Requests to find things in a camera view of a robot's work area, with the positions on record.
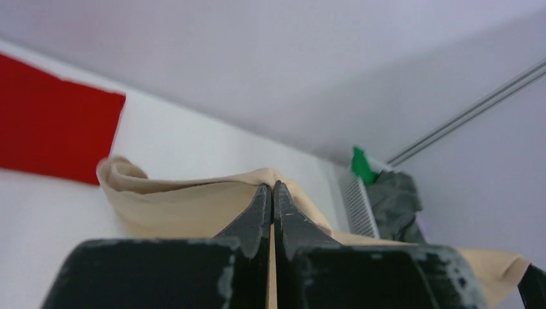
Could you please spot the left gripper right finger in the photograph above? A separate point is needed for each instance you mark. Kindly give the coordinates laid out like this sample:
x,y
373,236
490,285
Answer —
x,y
316,271

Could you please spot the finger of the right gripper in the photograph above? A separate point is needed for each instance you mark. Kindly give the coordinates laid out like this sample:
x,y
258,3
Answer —
x,y
532,288

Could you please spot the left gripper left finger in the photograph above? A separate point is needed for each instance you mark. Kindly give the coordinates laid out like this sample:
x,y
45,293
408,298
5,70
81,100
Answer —
x,y
229,270

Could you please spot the beige t shirt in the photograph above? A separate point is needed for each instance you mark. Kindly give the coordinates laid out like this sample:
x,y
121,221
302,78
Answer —
x,y
195,208

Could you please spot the white laundry basket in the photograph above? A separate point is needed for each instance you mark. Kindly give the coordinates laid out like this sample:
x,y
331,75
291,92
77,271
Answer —
x,y
361,220

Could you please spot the grey t shirt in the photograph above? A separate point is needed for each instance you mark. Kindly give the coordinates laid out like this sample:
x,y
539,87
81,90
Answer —
x,y
395,204

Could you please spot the green t shirt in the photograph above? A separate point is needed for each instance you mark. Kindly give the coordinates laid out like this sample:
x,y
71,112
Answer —
x,y
361,167

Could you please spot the folded red t shirt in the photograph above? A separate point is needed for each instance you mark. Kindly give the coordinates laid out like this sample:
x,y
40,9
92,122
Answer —
x,y
53,126

